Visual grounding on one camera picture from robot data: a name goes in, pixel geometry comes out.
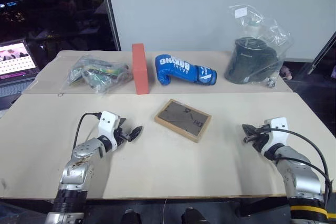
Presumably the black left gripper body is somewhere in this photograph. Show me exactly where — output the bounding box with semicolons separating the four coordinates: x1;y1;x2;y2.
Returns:
114;125;132;148

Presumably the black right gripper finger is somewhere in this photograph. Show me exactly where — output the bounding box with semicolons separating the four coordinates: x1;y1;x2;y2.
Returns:
241;123;259;135
242;134;259;144

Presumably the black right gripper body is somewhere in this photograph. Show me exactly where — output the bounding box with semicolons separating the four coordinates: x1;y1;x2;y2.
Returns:
251;127;271;154

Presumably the laptop computer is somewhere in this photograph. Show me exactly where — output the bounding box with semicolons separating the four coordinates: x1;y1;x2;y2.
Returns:
0;38;40;110

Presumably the plastic bag with green items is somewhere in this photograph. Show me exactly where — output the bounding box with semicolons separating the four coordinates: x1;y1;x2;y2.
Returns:
60;55;134;94

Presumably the orange red brick block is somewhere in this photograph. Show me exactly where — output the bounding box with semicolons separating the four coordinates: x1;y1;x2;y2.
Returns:
132;42;151;95

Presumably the black conical container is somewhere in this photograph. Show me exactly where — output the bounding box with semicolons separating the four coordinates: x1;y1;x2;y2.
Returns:
224;37;279;86

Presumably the small pink toy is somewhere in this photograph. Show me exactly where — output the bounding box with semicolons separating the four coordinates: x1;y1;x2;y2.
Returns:
279;66;293;81

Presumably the blue boxing glove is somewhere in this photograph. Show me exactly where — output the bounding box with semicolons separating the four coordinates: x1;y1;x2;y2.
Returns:
154;54;218;87

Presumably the dark rounded shape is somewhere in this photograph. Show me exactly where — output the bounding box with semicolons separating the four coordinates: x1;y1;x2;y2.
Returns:
180;207;208;224
121;208;143;224

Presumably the black object in plastic bag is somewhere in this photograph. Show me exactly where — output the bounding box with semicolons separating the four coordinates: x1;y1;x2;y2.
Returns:
224;4;292;89

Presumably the slanted metal bar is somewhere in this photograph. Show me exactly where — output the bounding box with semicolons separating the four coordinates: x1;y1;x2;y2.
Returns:
306;30;336;76

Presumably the grey metal pole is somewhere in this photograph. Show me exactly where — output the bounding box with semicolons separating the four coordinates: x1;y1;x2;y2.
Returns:
99;0;122;51

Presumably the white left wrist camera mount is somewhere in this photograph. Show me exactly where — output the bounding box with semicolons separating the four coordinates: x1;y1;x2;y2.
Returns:
98;111;121;152

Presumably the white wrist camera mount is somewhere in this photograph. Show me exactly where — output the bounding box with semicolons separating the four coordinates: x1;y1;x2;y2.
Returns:
98;111;121;152
260;116;290;156

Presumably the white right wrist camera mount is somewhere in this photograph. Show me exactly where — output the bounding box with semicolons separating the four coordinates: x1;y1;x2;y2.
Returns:
260;116;290;156

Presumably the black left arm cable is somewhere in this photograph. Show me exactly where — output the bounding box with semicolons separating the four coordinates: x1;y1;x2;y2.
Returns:
71;112;102;151

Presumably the wooden picture frame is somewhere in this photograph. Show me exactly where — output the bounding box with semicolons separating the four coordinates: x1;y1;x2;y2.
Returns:
153;99;213;144

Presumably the thin white string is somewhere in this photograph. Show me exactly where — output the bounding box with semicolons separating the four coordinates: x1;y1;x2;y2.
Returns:
161;198;168;224

